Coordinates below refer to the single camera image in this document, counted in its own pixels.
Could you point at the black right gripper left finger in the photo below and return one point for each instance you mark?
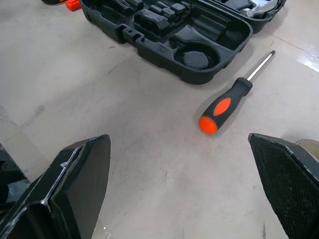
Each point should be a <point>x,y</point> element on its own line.
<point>74,186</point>

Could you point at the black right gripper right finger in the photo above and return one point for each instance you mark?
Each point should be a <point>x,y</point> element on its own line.
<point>291,189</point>

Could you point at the black orange Phillips screwdriver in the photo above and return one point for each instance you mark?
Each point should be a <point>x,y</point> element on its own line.
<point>224,104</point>

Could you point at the black plastic tool case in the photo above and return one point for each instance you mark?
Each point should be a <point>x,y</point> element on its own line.
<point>154,25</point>

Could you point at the orange black utility knife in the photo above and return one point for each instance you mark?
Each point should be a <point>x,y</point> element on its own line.
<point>72,5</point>

